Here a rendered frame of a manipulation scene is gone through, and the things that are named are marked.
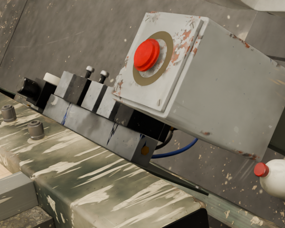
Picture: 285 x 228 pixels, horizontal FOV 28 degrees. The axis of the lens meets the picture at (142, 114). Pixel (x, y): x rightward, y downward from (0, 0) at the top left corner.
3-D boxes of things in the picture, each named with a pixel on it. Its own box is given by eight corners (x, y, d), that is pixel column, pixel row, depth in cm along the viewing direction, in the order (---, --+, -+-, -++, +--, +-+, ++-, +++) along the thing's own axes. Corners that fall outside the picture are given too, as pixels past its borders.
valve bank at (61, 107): (240, 123, 101) (141, 71, 88) (209, 196, 101) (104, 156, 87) (105, 78, 142) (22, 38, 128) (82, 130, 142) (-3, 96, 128)
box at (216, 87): (303, 78, 71) (206, 14, 60) (265, 166, 70) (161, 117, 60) (238, 64, 81) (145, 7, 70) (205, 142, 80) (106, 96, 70)
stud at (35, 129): (48, 138, 94) (44, 121, 92) (34, 143, 92) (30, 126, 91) (42, 134, 96) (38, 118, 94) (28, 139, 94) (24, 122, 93)
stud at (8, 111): (19, 120, 104) (15, 105, 103) (7, 125, 103) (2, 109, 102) (14, 117, 106) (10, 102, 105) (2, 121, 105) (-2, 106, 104)
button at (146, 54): (173, 46, 64) (159, 38, 63) (159, 78, 64) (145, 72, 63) (153, 42, 67) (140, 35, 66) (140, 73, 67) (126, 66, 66)
